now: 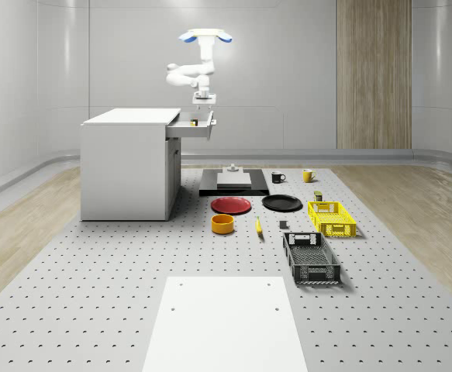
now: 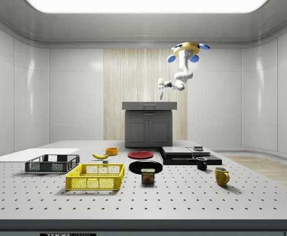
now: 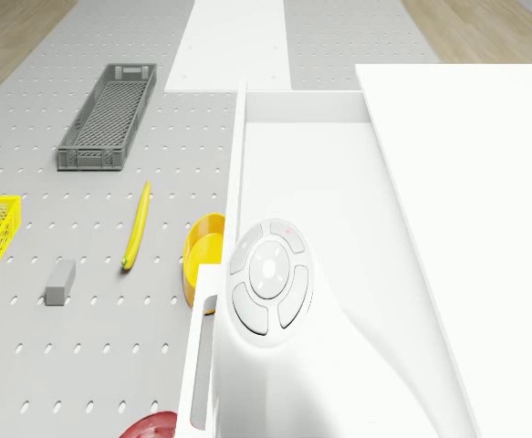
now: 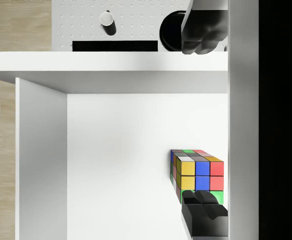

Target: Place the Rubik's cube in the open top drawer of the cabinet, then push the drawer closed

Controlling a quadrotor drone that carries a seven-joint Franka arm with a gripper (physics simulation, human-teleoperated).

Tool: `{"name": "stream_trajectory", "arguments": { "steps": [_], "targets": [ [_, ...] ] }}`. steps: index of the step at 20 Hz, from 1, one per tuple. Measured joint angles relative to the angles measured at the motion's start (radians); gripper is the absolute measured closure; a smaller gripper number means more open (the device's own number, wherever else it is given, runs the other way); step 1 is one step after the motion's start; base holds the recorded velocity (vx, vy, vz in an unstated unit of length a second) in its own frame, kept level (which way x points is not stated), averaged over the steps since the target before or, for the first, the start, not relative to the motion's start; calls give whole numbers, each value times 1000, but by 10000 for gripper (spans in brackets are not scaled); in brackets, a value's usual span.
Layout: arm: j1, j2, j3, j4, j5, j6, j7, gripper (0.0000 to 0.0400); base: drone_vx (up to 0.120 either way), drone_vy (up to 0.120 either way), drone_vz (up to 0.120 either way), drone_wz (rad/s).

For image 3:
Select yellow bowl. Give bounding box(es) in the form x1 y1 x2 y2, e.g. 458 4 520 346
183 213 227 317

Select banana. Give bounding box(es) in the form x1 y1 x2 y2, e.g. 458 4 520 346
120 181 153 273

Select white board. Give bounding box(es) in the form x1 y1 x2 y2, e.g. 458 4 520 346
164 0 293 93

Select dark grey basket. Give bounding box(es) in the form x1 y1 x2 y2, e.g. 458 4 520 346
57 62 159 172

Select white cabinet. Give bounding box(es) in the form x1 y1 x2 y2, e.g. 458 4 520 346
355 63 532 438

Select grey cube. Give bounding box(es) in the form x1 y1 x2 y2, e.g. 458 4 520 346
44 259 78 308

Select red plate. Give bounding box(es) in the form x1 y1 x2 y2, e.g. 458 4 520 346
119 410 179 438

